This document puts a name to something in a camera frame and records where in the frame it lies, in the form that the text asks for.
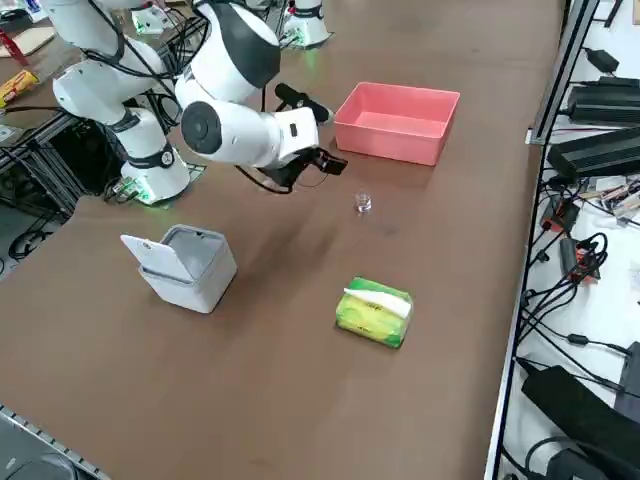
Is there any green tissue pack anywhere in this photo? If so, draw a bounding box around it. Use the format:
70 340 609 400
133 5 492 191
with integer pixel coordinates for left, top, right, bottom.
334 276 415 350

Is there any white bin with lid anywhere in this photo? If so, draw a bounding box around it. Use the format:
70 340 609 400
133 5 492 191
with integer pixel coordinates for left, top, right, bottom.
119 223 238 315

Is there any yellow snack packet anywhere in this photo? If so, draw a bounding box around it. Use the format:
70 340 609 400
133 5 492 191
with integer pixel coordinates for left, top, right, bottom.
0 68 41 109

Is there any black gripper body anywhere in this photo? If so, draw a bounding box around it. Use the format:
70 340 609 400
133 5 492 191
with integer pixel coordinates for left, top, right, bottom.
274 147 326 189

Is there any grey monitor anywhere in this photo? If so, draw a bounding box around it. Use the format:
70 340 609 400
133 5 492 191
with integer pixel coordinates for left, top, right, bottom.
0 403 112 480

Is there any pink plastic container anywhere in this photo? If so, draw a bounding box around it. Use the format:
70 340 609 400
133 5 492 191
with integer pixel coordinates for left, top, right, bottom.
331 81 462 167

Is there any orange black electronic module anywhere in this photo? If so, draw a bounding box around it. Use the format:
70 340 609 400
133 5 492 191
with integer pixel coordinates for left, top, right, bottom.
558 237 606 285

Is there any wooden board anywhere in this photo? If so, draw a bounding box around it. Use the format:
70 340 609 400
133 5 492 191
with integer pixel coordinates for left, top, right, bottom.
0 24 61 60

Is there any small black power adapter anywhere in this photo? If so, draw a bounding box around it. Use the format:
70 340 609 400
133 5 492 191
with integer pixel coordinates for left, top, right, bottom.
583 48 621 74

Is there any aluminium frame post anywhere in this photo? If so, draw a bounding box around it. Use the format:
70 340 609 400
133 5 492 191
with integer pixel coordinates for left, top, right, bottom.
527 0 601 146

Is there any long black power supply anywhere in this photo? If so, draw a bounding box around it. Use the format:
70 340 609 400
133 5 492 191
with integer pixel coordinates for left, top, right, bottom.
546 127 640 177
567 75 640 126

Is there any red black electronic module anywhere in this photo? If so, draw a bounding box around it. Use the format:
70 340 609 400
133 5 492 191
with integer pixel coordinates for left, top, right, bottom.
541 195 582 232

